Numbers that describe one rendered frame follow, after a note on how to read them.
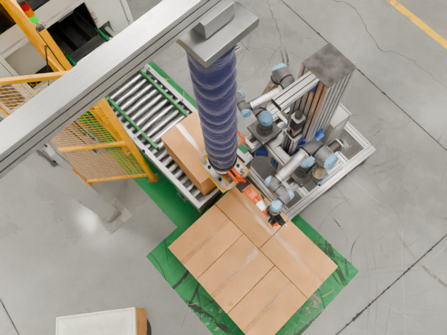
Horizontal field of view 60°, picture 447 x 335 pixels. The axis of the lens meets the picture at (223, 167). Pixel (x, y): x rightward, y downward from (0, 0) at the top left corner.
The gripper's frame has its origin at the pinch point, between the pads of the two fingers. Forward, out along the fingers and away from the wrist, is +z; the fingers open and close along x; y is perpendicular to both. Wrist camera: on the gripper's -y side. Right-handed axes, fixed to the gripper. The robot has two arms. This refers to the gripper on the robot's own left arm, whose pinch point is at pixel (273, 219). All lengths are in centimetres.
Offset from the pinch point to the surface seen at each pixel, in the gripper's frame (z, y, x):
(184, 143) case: 31, 106, 11
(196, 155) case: 31, 90, 10
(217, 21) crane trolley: -167, 52, 2
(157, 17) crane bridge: -179, 58, 23
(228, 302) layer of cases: 71, -23, 64
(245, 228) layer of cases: 71, 18, 12
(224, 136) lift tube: -71, 50, 5
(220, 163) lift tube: -23, 53, 8
